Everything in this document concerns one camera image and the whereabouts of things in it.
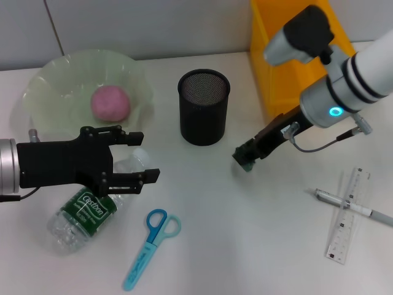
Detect right gripper cable with plug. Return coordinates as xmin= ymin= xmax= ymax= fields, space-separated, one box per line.
xmin=282 ymin=112 xmax=374 ymax=153

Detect pink peach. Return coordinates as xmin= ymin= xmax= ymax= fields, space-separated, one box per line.
xmin=90 ymin=85 xmax=131 ymax=122

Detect blue scissors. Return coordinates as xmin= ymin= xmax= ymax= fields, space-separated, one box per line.
xmin=123 ymin=208 xmax=182 ymax=292

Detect black mesh pen cup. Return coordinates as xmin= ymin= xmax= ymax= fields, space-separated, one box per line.
xmin=177 ymin=69 xmax=231 ymax=147

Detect clear green-label water bottle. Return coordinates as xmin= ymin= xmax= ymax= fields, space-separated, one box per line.
xmin=46 ymin=147 xmax=150 ymax=255

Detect green plastic wrapper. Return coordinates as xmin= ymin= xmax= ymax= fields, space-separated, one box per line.
xmin=235 ymin=144 xmax=257 ymax=172

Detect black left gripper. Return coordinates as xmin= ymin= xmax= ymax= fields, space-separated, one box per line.
xmin=17 ymin=125 xmax=161 ymax=197

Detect pale green glass fruit plate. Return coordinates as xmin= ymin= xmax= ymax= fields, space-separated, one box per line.
xmin=21 ymin=49 xmax=154 ymax=143

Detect grey white pen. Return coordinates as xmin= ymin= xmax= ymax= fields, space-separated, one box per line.
xmin=313 ymin=187 xmax=393 ymax=228

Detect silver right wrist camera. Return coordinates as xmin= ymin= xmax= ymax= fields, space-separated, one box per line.
xmin=263 ymin=4 xmax=336 ymax=66

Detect clear plastic ruler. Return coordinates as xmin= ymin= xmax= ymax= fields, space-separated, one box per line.
xmin=325 ymin=167 xmax=372 ymax=266

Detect yellow plastic bin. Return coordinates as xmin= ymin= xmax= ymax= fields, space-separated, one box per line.
xmin=249 ymin=0 xmax=358 ymax=118

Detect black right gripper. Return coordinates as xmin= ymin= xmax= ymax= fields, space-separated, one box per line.
xmin=232 ymin=107 xmax=314 ymax=167

